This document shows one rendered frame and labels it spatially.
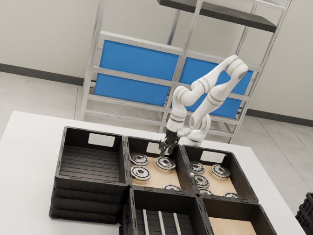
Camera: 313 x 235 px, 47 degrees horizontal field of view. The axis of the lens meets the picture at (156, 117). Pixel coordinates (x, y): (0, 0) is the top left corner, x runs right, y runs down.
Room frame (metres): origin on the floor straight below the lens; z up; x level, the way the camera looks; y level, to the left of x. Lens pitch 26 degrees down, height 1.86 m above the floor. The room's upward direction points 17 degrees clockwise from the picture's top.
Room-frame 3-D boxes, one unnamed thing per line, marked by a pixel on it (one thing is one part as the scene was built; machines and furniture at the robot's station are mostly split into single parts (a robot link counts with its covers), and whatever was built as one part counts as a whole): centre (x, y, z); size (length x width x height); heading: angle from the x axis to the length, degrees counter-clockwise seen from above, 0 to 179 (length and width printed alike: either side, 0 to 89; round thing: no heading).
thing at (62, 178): (1.34, 0.22, 0.92); 0.40 x 0.30 x 0.02; 15
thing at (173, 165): (1.55, -0.11, 0.86); 0.10 x 0.10 x 0.01
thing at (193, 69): (3.50, -0.46, 0.60); 0.72 x 0.03 x 0.56; 106
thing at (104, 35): (3.42, -0.07, 0.91); 1.70 x 0.10 x 0.05; 106
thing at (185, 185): (1.42, -0.07, 0.87); 0.40 x 0.30 x 0.11; 15
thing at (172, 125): (1.51, -0.11, 1.11); 0.11 x 0.09 x 0.06; 55
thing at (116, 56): (3.28, 0.31, 0.60); 0.72 x 0.03 x 0.56; 106
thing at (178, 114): (1.53, -0.09, 1.20); 0.09 x 0.07 x 0.15; 45
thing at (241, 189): (1.50, -0.36, 0.87); 0.40 x 0.30 x 0.11; 15
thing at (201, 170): (1.59, -0.27, 0.86); 0.10 x 0.10 x 0.01
